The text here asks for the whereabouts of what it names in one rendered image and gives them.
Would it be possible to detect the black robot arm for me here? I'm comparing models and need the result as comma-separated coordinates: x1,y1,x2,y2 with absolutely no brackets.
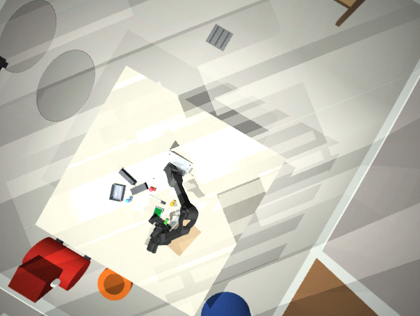
147,162,199,253

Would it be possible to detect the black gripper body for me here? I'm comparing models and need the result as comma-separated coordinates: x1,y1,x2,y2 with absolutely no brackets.
148,214,170,234

